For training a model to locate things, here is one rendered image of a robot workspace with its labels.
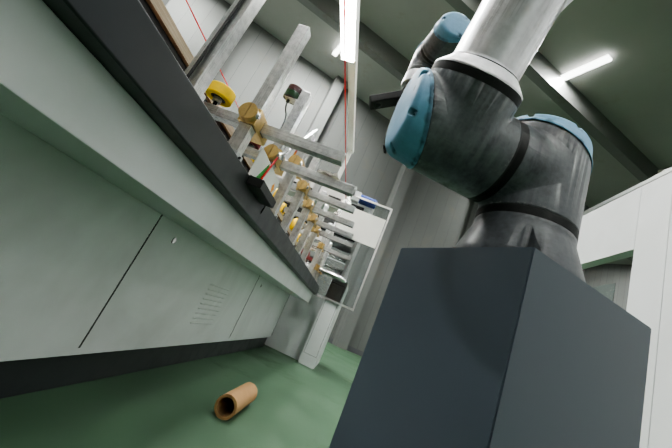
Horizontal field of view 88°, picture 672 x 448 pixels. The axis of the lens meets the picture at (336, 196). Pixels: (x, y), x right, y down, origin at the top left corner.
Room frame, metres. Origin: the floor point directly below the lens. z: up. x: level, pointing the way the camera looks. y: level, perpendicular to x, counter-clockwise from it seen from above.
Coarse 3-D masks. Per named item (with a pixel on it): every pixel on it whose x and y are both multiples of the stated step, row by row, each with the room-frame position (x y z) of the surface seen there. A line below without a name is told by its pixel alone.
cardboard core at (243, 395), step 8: (248, 384) 1.67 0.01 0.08; (232, 392) 1.46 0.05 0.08; (240, 392) 1.51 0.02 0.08; (248, 392) 1.58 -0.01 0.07; (256, 392) 1.70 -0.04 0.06; (224, 400) 1.50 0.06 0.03; (232, 400) 1.60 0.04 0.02; (240, 400) 1.46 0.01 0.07; (248, 400) 1.57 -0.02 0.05; (216, 408) 1.43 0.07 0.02; (224, 408) 1.50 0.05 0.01; (232, 408) 1.55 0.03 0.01; (240, 408) 1.47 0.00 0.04; (224, 416) 1.43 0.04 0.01; (232, 416) 1.42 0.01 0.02
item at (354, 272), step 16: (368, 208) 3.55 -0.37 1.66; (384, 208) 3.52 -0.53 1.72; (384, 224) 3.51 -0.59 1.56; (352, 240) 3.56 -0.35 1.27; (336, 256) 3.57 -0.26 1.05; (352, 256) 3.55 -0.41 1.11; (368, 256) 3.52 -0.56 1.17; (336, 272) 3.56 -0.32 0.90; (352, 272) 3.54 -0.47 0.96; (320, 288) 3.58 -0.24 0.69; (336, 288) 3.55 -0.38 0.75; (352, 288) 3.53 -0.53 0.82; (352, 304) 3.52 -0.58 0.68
